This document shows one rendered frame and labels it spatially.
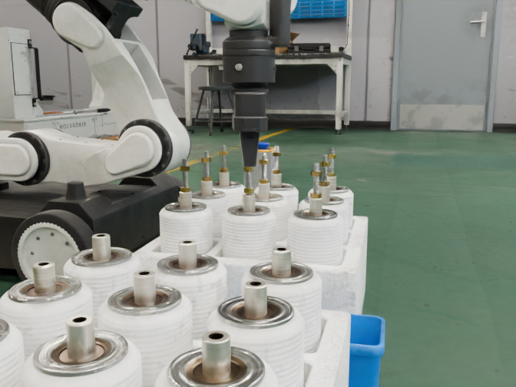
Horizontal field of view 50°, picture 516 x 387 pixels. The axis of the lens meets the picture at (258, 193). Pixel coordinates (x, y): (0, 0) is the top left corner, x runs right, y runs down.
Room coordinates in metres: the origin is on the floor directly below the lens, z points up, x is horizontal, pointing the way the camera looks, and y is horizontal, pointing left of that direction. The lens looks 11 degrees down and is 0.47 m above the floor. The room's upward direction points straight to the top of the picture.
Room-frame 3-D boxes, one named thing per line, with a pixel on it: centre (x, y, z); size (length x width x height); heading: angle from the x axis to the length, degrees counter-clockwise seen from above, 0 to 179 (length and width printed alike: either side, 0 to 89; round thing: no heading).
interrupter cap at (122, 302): (0.54, 0.12, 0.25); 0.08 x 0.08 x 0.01
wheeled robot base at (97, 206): (1.50, 0.61, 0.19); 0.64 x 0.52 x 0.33; 74
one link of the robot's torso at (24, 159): (1.51, 0.64, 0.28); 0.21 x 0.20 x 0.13; 74
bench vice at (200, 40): (5.67, 0.58, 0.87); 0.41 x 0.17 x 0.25; 164
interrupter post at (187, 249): (0.65, 0.09, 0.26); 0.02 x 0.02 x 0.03
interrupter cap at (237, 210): (0.95, 0.02, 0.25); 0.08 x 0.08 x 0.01
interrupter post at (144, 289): (0.54, 0.12, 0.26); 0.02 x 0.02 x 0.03
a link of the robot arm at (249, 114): (0.95, 0.02, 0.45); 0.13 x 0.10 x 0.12; 5
